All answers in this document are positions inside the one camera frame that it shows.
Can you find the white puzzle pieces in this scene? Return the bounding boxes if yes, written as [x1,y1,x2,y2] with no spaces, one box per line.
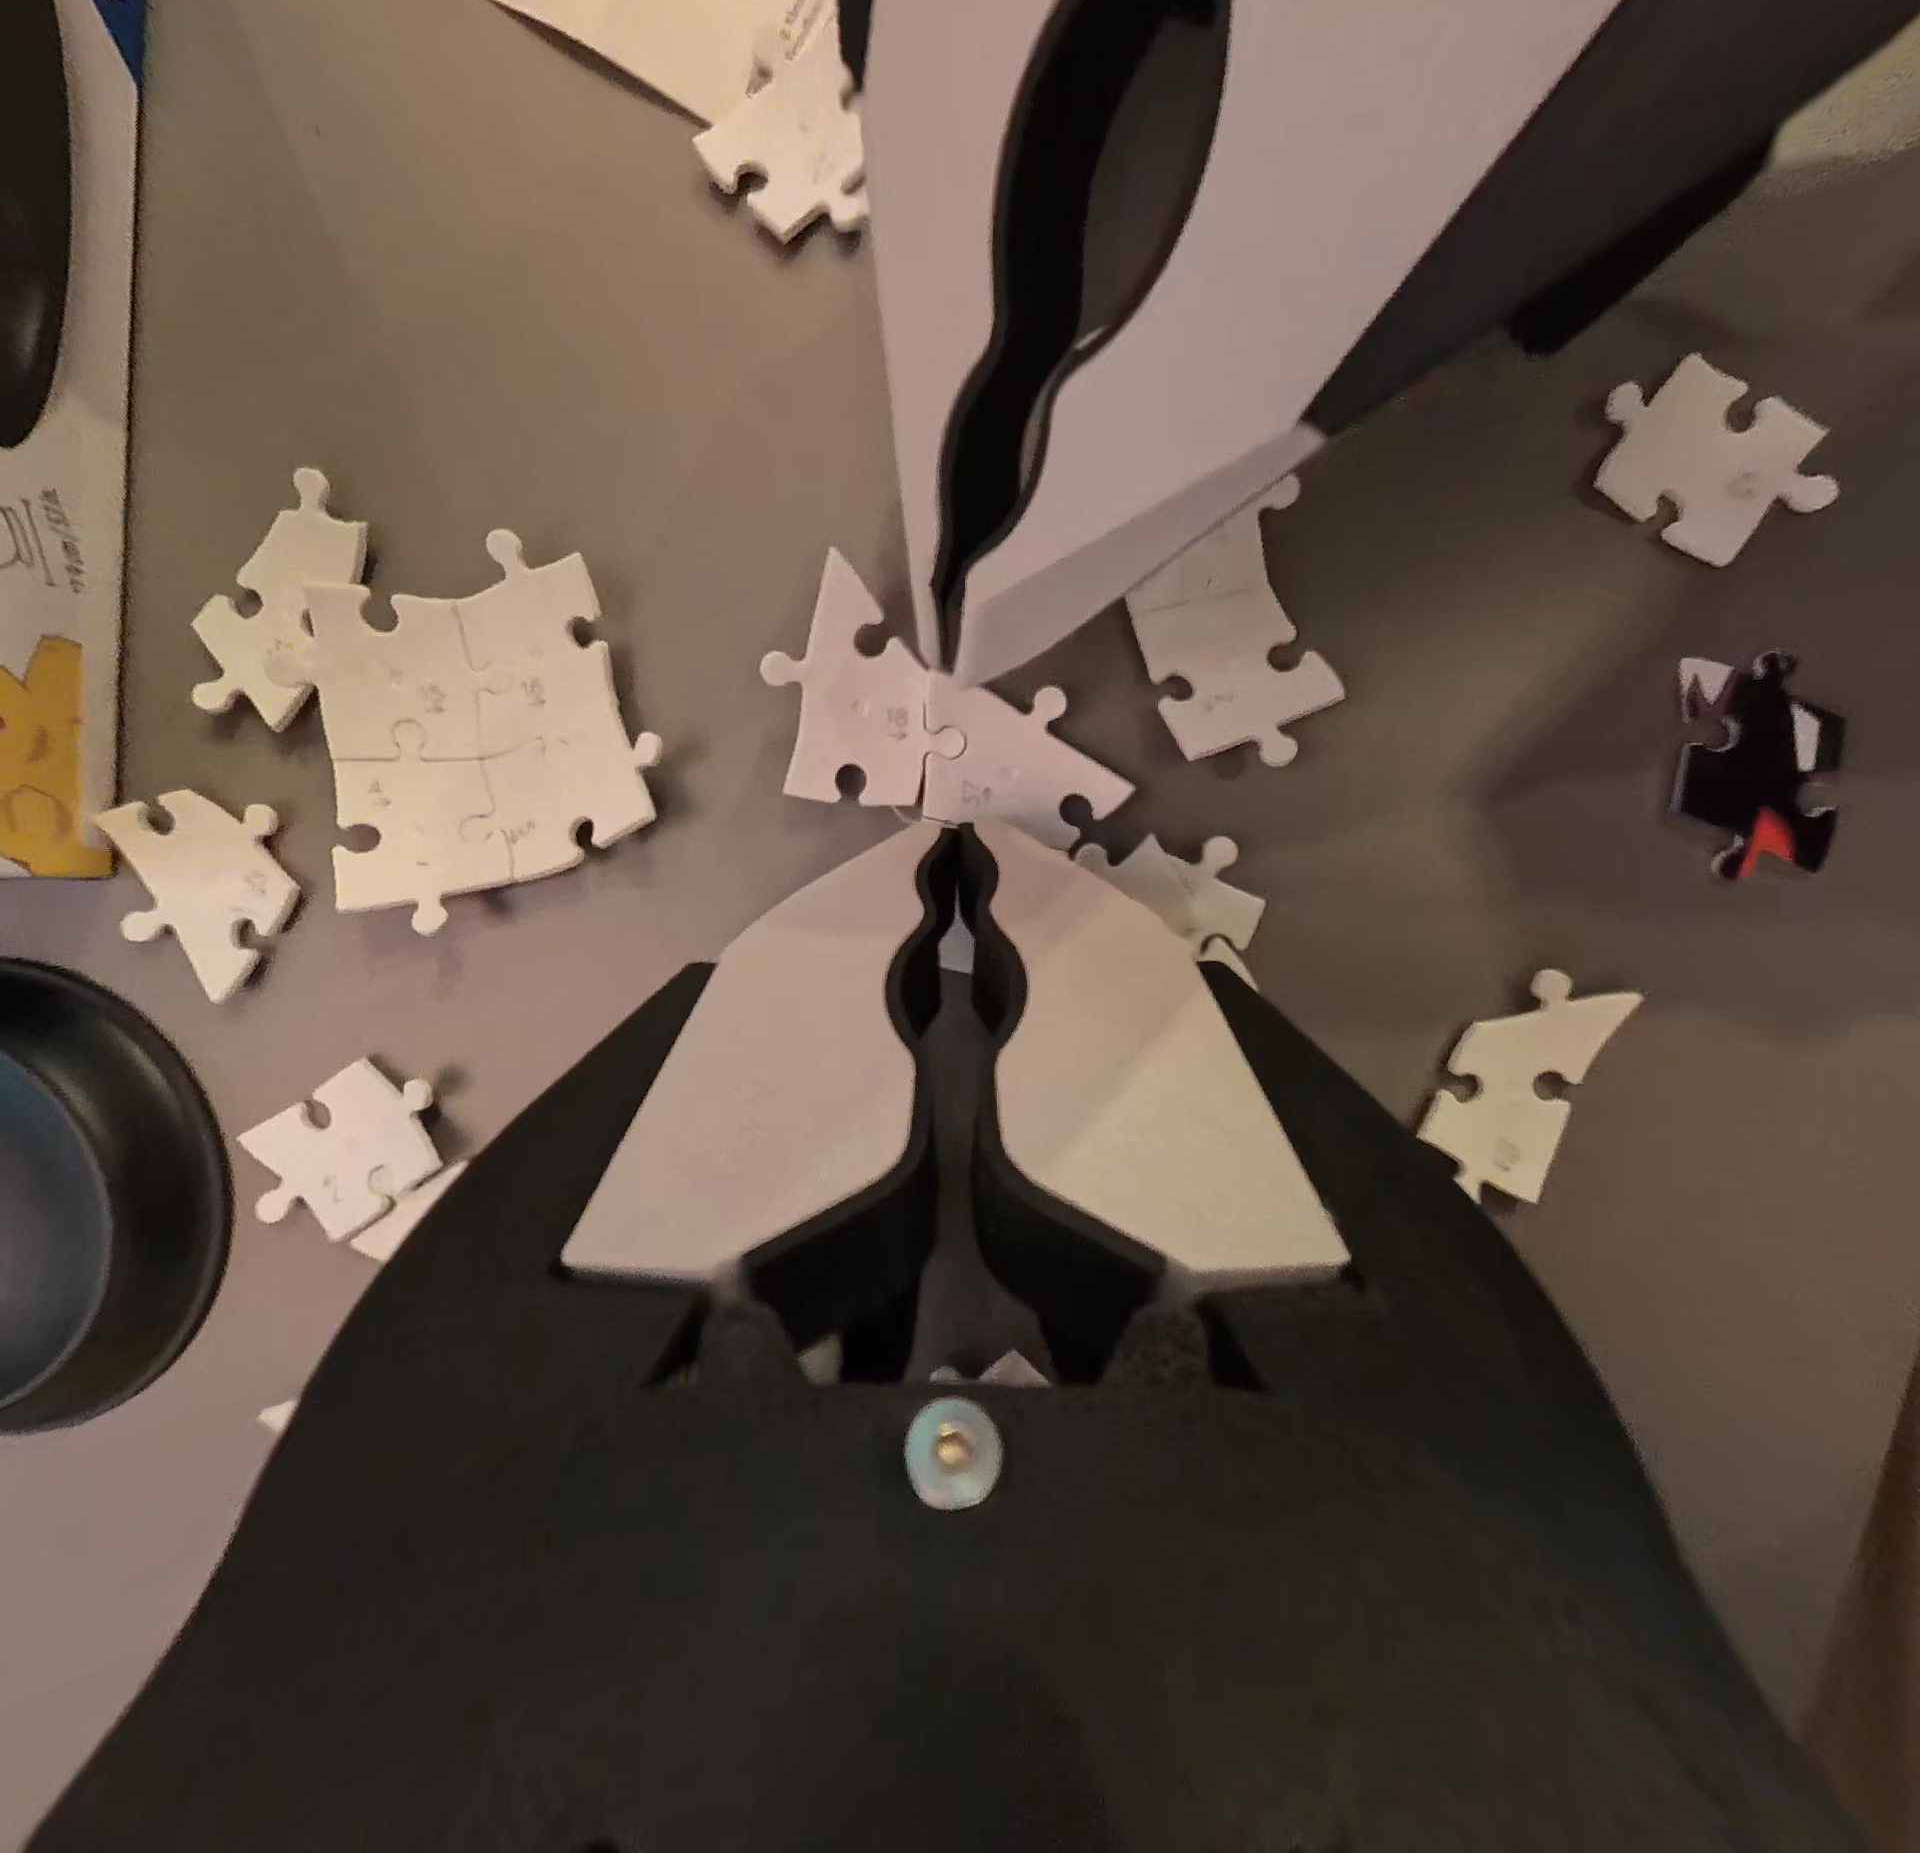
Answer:
[92,37,1841,1436]

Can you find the small white puzzle section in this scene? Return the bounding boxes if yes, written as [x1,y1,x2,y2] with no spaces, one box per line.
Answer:
[757,544,1135,853]

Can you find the white instruction sheet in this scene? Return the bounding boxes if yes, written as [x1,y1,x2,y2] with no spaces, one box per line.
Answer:
[385,0,861,125]

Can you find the four-piece white puzzle section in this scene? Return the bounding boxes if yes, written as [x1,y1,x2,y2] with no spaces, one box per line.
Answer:
[303,526,664,938]

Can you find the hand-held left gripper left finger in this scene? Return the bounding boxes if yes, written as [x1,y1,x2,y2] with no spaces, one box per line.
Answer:
[558,823,960,1384]

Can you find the colourful cartoon puzzle box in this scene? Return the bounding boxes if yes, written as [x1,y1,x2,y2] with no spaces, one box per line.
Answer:
[0,0,152,884]

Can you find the black printed puzzle piece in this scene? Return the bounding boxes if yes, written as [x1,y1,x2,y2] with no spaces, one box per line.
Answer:
[1669,647,1851,884]

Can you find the person's beige trousers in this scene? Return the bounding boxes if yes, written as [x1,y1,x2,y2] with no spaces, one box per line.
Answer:
[1799,1343,1920,1853]

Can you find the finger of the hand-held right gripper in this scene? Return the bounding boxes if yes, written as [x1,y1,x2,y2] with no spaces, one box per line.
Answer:
[945,0,1677,688]
[861,0,1122,653]

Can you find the black round ball stand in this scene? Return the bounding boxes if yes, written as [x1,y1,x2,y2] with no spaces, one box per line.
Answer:
[0,955,237,1436]

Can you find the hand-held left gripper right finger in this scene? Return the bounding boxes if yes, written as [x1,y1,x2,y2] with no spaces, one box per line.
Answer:
[964,823,1354,1384]

